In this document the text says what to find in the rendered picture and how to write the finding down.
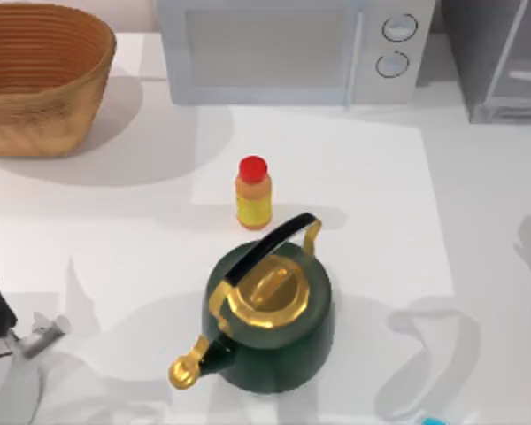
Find orange bottle with red cap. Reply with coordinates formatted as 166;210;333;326
235;155;274;232

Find dark green and gold kettle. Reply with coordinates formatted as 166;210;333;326
167;212;336;395

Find pale microwave oven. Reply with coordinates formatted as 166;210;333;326
155;0;438;110

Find round microwave knob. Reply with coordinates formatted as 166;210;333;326
375;50;411;80
381;12;419;43

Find woven brown basket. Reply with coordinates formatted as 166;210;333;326
0;4;118;158

